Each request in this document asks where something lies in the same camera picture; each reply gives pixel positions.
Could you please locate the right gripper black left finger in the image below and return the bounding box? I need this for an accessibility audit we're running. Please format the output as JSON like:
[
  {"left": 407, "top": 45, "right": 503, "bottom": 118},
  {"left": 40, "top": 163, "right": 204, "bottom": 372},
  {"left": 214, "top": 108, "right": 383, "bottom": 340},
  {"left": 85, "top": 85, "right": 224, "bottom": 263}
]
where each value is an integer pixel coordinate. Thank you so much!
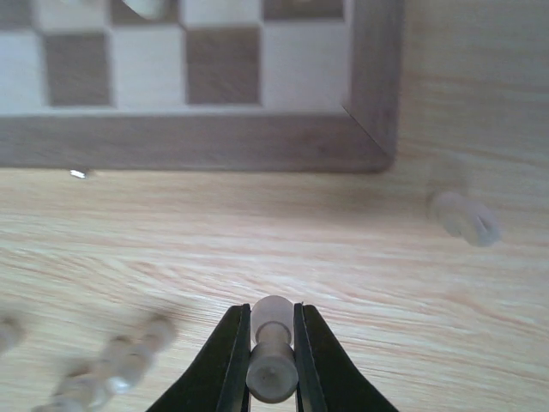
[{"left": 148, "top": 304, "right": 250, "bottom": 412}]

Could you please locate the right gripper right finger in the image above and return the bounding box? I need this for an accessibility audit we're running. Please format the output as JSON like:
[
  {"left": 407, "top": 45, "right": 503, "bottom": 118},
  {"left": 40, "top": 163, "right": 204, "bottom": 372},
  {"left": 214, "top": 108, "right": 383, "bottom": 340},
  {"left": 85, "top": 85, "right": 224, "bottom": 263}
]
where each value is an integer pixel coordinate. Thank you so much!
[{"left": 293, "top": 303, "right": 397, "bottom": 412}]

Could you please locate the light piece front tall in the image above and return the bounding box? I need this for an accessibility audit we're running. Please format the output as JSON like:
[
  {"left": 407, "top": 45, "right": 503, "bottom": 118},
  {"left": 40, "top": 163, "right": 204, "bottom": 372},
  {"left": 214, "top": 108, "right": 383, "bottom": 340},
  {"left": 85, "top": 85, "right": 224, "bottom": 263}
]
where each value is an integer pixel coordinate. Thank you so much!
[{"left": 97, "top": 336, "right": 154, "bottom": 395}]

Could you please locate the light piece lowest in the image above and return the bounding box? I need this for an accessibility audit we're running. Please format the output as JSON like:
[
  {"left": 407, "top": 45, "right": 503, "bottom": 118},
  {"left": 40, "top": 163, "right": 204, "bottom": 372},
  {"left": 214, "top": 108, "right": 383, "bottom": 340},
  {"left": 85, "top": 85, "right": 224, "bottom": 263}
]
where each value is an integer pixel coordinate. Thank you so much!
[{"left": 428, "top": 191, "right": 501, "bottom": 247}]

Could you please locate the wooden chess board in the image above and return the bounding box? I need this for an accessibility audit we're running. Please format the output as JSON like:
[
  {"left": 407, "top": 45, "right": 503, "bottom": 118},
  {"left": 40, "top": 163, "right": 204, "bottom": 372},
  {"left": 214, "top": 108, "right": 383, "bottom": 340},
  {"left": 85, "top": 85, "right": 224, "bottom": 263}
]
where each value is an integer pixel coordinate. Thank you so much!
[{"left": 1, "top": 1, "right": 404, "bottom": 173}]

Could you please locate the light piece front pair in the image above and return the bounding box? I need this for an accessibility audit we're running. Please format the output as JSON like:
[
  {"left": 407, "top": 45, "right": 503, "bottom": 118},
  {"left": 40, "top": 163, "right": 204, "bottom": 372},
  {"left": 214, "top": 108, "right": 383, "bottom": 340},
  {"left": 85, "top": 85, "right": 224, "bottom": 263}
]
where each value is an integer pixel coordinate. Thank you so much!
[{"left": 31, "top": 363, "right": 110, "bottom": 412}]

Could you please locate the board metal clasp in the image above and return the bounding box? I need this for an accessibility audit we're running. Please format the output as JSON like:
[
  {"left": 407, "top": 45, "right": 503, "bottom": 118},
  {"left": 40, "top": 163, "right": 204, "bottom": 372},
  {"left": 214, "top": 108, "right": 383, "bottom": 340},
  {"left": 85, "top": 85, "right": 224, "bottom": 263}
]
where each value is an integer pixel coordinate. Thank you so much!
[{"left": 69, "top": 169, "right": 88, "bottom": 179}]

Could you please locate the light piece front centre two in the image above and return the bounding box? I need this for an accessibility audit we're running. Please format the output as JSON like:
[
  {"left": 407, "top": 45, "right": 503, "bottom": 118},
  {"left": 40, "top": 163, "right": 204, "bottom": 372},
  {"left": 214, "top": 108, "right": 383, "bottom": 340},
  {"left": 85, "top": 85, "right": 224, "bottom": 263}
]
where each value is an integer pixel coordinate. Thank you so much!
[{"left": 0, "top": 318, "right": 24, "bottom": 354}]

